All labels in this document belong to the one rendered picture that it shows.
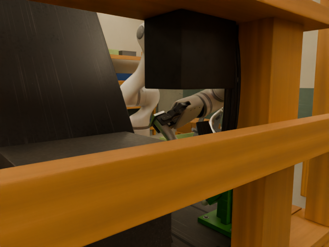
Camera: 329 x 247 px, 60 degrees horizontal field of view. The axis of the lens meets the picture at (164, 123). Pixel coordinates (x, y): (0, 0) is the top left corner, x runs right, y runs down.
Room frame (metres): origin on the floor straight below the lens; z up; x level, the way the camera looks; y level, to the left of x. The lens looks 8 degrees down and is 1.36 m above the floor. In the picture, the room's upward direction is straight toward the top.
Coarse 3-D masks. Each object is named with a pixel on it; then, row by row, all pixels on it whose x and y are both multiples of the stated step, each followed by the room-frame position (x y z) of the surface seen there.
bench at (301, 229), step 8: (296, 208) 1.05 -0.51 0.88; (304, 208) 1.05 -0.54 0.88; (296, 216) 0.99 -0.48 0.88; (304, 216) 0.99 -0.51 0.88; (296, 224) 0.93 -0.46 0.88; (304, 224) 0.93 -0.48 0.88; (312, 224) 0.93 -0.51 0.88; (320, 224) 0.93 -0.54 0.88; (296, 232) 0.87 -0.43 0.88; (304, 232) 0.87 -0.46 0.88; (312, 232) 0.87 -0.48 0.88; (320, 232) 0.87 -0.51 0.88; (328, 232) 0.88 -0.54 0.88; (296, 240) 0.83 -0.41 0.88; (304, 240) 0.83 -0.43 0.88; (312, 240) 0.83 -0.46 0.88; (320, 240) 0.84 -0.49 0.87; (328, 240) 0.88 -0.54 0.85
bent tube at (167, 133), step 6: (156, 114) 0.84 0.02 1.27; (156, 120) 0.84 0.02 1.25; (150, 126) 0.86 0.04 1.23; (156, 126) 0.85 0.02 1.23; (162, 126) 0.83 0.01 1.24; (168, 126) 0.84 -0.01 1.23; (162, 132) 0.83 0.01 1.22; (168, 132) 0.82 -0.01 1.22; (168, 138) 0.81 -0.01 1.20; (174, 138) 0.81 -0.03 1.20
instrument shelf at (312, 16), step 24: (48, 0) 0.51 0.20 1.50; (72, 0) 0.51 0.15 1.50; (96, 0) 0.51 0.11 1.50; (120, 0) 0.51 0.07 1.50; (144, 0) 0.51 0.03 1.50; (168, 0) 0.51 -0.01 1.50; (192, 0) 0.51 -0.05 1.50; (216, 0) 0.51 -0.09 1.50; (240, 0) 0.51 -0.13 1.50; (264, 0) 0.52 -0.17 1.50; (288, 0) 0.58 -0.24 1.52; (312, 0) 0.65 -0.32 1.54; (312, 24) 0.70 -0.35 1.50
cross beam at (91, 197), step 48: (192, 144) 0.40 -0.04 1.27; (240, 144) 0.47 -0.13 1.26; (288, 144) 0.58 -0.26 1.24; (0, 192) 0.24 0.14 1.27; (48, 192) 0.27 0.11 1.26; (96, 192) 0.30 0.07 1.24; (144, 192) 0.34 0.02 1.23; (192, 192) 0.40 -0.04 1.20; (0, 240) 0.24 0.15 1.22; (48, 240) 0.27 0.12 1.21; (96, 240) 0.30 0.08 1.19
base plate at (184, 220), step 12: (192, 204) 1.04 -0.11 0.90; (216, 204) 1.04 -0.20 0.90; (180, 216) 0.95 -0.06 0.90; (192, 216) 0.95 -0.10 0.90; (180, 228) 0.86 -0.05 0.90; (192, 228) 0.86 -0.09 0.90; (204, 228) 0.86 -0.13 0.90; (180, 240) 0.79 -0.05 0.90; (192, 240) 0.79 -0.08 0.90; (204, 240) 0.79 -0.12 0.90; (216, 240) 0.79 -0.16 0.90; (228, 240) 0.79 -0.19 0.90
